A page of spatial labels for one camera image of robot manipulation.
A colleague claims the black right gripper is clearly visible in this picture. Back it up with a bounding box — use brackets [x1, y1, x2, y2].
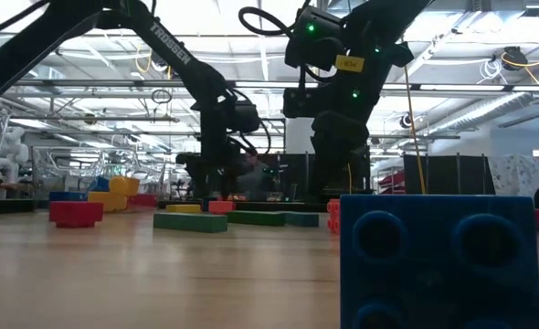
[312, 58, 389, 196]

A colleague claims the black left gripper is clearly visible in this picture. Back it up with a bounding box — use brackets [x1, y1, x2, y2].
[175, 132, 241, 198]

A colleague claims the long green wooden block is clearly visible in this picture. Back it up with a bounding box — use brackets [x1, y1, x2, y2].
[153, 212, 228, 234]
[227, 210, 287, 227]

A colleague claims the long teal wooden block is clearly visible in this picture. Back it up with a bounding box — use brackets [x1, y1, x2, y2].
[283, 211, 320, 228]

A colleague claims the red plastic block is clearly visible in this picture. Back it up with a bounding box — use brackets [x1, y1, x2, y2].
[48, 201, 105, 228]
[127, 193, 159, 209]

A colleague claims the yellow plastic block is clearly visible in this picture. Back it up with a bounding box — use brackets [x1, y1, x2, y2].
[88, 191, 129, 213]
[109, 175, 141, 197]

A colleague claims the long yellow wooden block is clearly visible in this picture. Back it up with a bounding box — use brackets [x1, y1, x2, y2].
[165, 203, 202, 214]

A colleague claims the red rack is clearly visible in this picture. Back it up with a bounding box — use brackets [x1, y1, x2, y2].
[378, 171, 407, 196]

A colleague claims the white pillar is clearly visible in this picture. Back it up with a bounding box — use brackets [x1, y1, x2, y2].
[285, 117, 315, 154]

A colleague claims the yellow label tag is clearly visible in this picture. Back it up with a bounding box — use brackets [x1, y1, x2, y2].
[334, 54, 365, 73]

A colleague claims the small blue plastic block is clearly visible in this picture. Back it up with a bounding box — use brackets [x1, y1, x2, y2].
[48, 191, 90, 203]

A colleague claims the small clear plastic bin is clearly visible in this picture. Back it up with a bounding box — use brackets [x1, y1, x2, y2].
[30, 145, 166, 212]

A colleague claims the white patterned sheet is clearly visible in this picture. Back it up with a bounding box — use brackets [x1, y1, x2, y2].
[488, 154, 539, 196]

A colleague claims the white humanoid figure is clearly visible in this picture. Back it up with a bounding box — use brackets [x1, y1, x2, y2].
[0, 126, 31, 184]

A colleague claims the wide black partition wall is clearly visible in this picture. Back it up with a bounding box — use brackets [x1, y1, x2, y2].
[232, 144, 372, 201]

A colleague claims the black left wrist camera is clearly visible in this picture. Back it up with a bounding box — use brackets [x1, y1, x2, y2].
[226, 99, 262, 134]

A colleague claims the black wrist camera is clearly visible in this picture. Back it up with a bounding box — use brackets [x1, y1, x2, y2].
[226, 99, 262, 134]
[281, 87, 320, 119]

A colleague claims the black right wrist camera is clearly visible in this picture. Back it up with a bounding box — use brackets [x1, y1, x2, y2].
[281, 87, 320, 119]

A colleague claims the long ceiling light rail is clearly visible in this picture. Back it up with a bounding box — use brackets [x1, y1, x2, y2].
[13, 78, 539, 92]

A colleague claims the silver ventilation duct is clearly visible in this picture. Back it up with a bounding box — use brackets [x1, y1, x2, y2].
[427, 63, 539, 136]

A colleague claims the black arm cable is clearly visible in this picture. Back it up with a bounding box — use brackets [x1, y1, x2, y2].
[238, 5, 307, 83]

